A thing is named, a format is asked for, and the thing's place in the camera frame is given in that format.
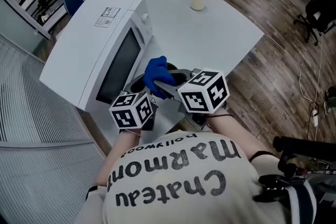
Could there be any blue cloth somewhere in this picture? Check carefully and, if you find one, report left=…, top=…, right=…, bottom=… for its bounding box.
left=143, top=55, right=178, bottom=100

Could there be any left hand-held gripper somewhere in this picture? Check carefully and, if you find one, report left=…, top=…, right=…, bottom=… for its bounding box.
left=109, top=73, right=158, bottom=132

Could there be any white cable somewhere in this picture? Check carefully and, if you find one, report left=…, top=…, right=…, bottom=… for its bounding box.
left=264, top=34, right=320, bottom=113

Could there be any black clip mount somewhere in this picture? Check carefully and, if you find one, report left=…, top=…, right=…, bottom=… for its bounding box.
left=254, top=135, right=336, bottom=204

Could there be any person's left forearm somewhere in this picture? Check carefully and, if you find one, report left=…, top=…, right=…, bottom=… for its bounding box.
left=94, top=130, right=141, bottom=187

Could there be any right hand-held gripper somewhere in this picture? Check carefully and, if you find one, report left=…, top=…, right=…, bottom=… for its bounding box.
left=154, top=68, right=230, bottom=124

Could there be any thin wrist bracelet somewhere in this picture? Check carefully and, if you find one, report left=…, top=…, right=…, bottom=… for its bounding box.
left=123, top=129, right=142, bottom=137

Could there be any white microwave oven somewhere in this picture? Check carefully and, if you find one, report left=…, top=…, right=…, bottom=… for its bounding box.
left=39, top=0, right=153, bottom=114

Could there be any person's right forearm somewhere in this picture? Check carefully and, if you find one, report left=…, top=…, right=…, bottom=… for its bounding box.
left=207, top=112, right=274, bottom=163

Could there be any person's white printed shirt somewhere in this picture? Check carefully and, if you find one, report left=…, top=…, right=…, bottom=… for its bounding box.
left=88, top=131, right=317, bottom=224

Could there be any cream cup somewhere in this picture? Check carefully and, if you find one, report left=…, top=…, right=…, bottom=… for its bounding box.
left=190, top=0, right=207, bottom=11

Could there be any black wrist band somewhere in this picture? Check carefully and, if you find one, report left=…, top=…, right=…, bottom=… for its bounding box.
left=206, top=113, right=233, bottom=120

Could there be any black office chair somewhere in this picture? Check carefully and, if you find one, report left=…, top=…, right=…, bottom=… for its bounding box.
left=293, top=0, right=336, bottom=47

